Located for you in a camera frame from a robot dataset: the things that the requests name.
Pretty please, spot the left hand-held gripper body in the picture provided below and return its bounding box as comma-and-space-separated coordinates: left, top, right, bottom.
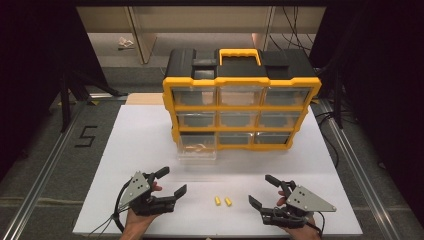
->
118, 170, 177, 217

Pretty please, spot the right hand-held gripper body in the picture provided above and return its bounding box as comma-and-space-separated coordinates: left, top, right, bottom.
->
260, 181, 338, 230

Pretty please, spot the person's right hand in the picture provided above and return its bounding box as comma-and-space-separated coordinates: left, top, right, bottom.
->
276, 190, 323, 240

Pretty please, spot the person's left hand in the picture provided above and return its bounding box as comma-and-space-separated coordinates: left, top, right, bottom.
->
119, 181, 164, 240

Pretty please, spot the clear plastic drawer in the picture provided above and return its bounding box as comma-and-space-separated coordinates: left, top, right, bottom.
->
176, 132, 219, 162

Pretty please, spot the pile of tan small parts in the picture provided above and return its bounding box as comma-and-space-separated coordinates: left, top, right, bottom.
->
186, 143, 210, 154

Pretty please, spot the wooden board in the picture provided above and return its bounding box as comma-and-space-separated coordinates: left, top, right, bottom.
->
124, 92, 165, 106

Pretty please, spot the black tripod stand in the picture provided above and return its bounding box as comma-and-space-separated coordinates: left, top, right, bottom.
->
58, 68, 130, 134
324, 63, 348, 130

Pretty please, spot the yellow black organizer cabinet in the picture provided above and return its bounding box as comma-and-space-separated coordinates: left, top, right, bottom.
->
162, 48, 323, 152

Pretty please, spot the white crumpled cloth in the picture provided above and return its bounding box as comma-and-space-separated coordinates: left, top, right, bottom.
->
116, 36, 136, 51

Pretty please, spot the beige partition panel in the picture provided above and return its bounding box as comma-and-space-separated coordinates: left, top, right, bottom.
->
126, 6, 158, 65

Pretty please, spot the dark curtain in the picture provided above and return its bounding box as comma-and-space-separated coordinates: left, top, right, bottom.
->
308, 0, 424, 229
0, 0, 113, 183

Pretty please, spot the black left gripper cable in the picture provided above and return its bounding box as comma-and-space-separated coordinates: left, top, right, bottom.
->
87, 179, 134, 237

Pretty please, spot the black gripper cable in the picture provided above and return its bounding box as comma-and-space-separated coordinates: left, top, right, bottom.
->
87, 179, 134, 237
301, 210, 327, 238

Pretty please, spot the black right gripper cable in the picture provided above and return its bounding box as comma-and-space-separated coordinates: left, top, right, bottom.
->
301, 210, 327, 238

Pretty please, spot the metal floor rail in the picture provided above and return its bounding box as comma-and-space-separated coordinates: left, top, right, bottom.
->
314, 99, 424, 240
0, 99, 88, 240

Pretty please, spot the black floor cable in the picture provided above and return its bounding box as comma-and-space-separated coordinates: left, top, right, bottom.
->
314, 110, 342, 170

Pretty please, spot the bundle of black background cables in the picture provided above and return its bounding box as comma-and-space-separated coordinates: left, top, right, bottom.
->
267, 6, 322, 54

